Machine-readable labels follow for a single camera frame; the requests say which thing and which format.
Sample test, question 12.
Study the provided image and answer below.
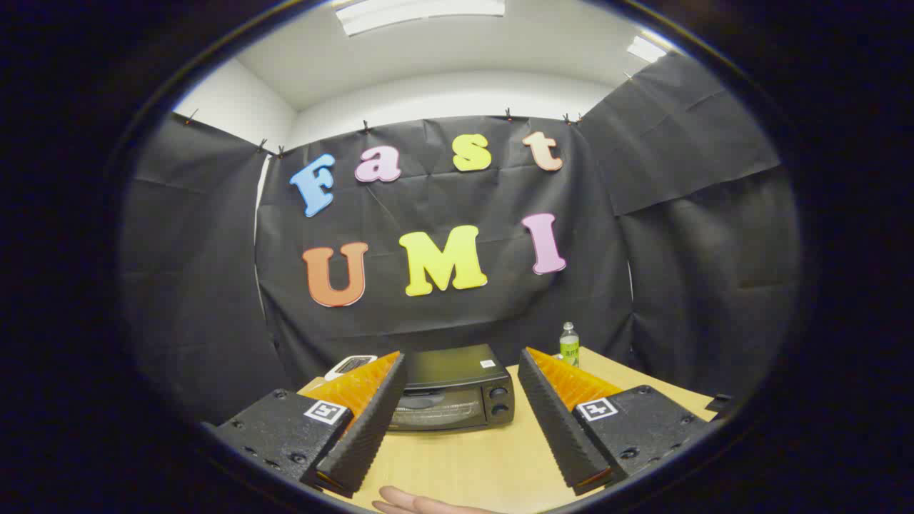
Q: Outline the black backdrop cloth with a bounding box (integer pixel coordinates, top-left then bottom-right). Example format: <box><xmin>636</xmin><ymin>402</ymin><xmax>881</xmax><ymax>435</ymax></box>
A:
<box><xmin>118</xmin><ymin>54</ymin><xmax>800</xmax><ymax>422</ymax></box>

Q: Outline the white countertop appliance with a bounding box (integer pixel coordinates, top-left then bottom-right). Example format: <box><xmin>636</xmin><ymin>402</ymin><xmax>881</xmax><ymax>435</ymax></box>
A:
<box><xmin>325</xmin><ymin>355</ymin><xmax>378</xmax><ymax>381</ymax></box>

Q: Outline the green label plastic bottle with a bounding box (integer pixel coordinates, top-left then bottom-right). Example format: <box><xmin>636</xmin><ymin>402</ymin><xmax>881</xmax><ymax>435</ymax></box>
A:
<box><xmin>559</xmin><ymin>322</ymin><xmax>581</xmax><ymax>368</ymax></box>

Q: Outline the black toaster oven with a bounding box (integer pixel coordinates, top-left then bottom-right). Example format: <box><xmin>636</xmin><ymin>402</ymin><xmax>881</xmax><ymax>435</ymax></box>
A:
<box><xmin>386</xmin><ymin>344</ymin><xmax>516</xmax><ymax>433</ymax></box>

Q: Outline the small ceiling light panel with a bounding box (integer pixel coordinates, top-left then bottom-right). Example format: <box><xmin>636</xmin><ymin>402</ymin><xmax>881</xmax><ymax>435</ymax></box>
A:
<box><xmin>626</xmin><ymin>34</ymin><xmax>668</xmax><ymax>64</ymax></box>

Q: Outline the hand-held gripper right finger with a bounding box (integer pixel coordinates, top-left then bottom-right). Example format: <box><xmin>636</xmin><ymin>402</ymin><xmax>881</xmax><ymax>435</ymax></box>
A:
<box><xmin>517</xmin><ymin>347</ymin><xmax>715</xmax><ymax>497</ymax></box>

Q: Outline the long ceiling light panel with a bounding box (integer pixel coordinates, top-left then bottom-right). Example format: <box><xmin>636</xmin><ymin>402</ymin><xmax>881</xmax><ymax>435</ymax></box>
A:
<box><xmin>332</xmin><ymin>0</ymin><xmax>506</xmax><ymax>36</ymax></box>

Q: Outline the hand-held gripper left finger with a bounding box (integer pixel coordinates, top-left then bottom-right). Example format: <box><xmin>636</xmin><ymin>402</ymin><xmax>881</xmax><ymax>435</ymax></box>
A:
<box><xmin>202</xmin><ymin>350</ymin><xmax>409</xmax><ymax>499</ymax></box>

